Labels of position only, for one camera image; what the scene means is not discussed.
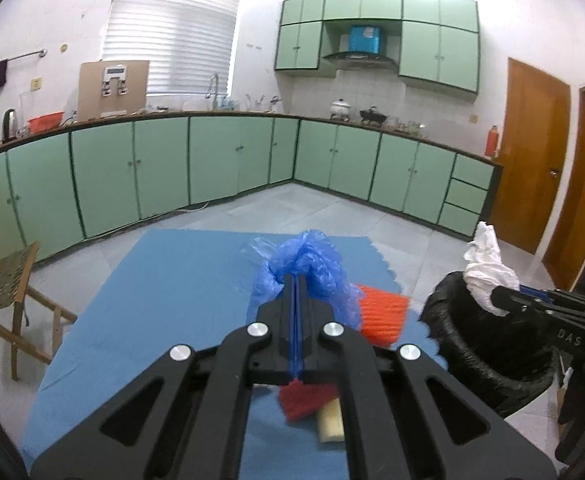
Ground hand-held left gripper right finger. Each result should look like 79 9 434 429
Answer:
297 275 558 480

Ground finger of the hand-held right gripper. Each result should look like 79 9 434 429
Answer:
520 285 585 314
491 285 585 329

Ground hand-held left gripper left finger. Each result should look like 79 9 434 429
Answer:
31 275 298 480

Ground white tissue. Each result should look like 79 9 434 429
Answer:
463 221 521 317

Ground black trash bin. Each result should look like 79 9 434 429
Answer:
419 270 561 419

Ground blue plastic bag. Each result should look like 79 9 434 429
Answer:
242 229 364 333

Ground red plastic wrapper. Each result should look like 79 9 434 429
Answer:
357 285 411 347

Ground red plastic scrap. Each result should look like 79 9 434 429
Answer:
278 379 338 422

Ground beige sponge block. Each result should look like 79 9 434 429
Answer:
317 399 346 445

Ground blue foam mat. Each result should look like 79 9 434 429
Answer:
20 228 448 480

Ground red fire extinguisher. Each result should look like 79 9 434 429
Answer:
483 124 501 159

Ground green lower cabinets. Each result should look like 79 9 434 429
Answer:
0 112 503 273

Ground green cabinets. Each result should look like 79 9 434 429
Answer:
273 0 481 94
0 112 503 273

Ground black wok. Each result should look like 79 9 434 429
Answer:
359 106 388 126

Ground metal faucet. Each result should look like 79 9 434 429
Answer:
206 73 221 111

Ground green upper cabinets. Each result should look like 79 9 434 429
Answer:
273 0 481 94

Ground range hood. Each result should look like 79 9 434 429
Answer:
321 50 396 64

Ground wooden chair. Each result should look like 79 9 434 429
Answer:
0 232 78 382

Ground blue box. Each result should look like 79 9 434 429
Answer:
349 25 386 55

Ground cardboard box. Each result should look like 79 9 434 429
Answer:
77 60 151 120

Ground white window blind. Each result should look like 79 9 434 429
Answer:
101 0 246 99

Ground orange basin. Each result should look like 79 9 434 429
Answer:
26 111 66 134

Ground dark kettle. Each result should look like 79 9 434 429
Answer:
2 108 21 141

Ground wall towel bar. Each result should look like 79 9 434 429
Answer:
0 48 48 75

